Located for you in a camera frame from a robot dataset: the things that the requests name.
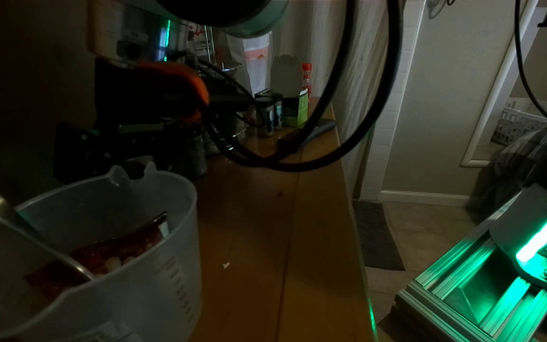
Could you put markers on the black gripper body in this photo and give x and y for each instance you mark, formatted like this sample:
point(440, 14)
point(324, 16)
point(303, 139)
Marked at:
point(134, 95)

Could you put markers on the aluminium profile robot base frame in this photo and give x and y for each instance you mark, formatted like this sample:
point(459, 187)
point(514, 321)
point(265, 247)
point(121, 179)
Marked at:
point(470, 297)

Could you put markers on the wooden dresser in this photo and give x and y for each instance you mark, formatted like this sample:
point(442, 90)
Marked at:
point(286, 240)

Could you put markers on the dark floor mat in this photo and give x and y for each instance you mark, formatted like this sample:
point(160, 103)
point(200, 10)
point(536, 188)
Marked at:
point(377, 234)

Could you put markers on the white framed doorway trim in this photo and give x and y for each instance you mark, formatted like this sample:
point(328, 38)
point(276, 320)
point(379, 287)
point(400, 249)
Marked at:
point(502, 82)

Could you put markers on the metal spoon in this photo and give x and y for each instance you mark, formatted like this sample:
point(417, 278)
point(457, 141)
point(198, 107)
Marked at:
point(14, 221)

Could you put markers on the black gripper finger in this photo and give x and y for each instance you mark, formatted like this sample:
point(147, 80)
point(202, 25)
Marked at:
point(75, 154)
point(172, 150)

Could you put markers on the green cardboard box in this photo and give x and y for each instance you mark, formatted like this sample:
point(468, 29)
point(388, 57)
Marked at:
point(297, 109)

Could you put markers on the dark spice jar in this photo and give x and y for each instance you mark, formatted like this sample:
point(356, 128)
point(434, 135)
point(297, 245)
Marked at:
point(280, 112)
point(265, 114)

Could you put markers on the clear plastic measuring cup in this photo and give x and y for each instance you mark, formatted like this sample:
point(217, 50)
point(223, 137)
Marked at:
point(160, 285)

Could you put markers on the grey plaid blanket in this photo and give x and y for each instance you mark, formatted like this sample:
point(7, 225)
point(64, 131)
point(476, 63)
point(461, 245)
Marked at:
point(518, 164)

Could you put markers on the white door frame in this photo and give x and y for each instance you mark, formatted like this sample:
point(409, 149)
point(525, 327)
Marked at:
point(388, 126)

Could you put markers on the white baseboard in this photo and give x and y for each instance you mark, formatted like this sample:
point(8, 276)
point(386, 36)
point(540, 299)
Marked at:
point(423, 196)

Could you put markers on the black remote control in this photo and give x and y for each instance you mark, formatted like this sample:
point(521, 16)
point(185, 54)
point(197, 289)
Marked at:
point(324, 130)

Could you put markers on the small dark spice bottle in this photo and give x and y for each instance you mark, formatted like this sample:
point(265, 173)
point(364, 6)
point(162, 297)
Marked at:
point(198, 156)

